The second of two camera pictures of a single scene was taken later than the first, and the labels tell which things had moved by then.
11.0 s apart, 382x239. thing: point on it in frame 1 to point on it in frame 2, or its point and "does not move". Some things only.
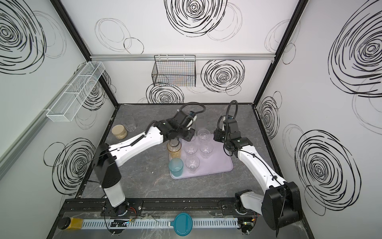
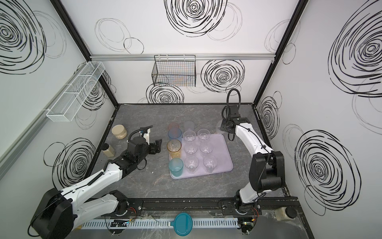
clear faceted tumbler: (203, 134) does not move
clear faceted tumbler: (206, 147) does not move
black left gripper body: (183, 134) to (152, 148)
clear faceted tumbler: (129, 122) to (210, 163)
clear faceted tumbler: (191, 148) does not move
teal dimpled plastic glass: (176, 166) does not move
